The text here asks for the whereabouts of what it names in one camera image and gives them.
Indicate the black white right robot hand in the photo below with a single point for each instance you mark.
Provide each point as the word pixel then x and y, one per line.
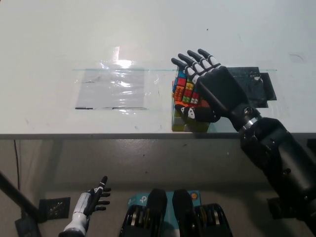
pixel 222 86

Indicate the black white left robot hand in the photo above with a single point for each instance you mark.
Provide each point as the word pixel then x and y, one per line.
pixel 92 200

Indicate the small studded multicolour puzzle cube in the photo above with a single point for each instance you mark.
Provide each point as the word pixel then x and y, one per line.
pixel 184 91

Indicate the big orange red puzzle cube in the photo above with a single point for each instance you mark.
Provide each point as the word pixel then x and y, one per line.
pixel 197 126

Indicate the black left robot body block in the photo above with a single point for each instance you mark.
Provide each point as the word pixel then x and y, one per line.
pixel 138 222

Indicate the black robot body block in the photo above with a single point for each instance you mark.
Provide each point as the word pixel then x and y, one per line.
pixel 138 222
pixel 209 219

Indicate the black right robot body block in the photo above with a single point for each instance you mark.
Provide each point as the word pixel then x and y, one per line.
pixel 209 219

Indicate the black tape patch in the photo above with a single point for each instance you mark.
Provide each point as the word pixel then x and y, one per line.
pixel 256 91

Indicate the black stand pole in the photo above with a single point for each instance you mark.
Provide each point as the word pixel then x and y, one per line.
pixel 17 192

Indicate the clear plastic covered grey sheet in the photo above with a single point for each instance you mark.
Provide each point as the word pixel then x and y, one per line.
pixel 111 89

